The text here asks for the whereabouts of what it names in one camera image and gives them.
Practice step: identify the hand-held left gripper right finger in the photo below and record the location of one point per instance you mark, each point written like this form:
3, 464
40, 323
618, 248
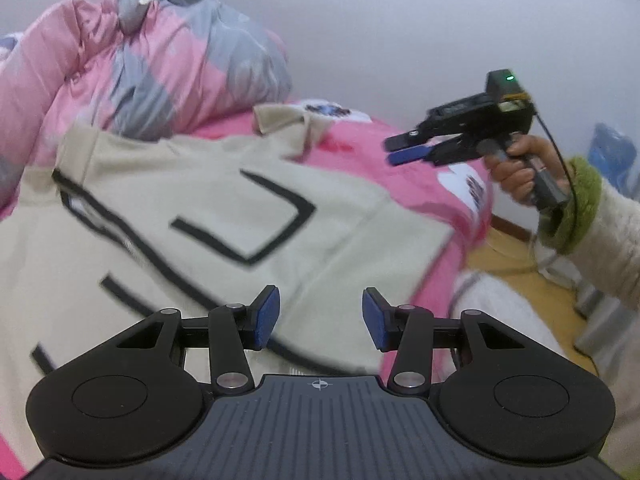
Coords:
376, 320

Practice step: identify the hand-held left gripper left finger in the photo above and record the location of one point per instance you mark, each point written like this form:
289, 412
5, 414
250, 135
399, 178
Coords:
265, 317

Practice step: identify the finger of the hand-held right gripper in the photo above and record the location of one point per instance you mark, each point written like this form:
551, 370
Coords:
407, 157
407, 140

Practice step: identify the beige jacket with black trim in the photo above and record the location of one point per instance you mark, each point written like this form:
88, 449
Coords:
210, 190

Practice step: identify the person's right hand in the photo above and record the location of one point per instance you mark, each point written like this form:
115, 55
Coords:
515, 180

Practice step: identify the person's white fleece robe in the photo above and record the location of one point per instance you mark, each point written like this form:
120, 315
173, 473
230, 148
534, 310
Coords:
510, 310

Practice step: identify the pink grey floral duvet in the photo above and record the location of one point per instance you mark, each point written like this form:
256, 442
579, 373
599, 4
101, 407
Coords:
150, 60

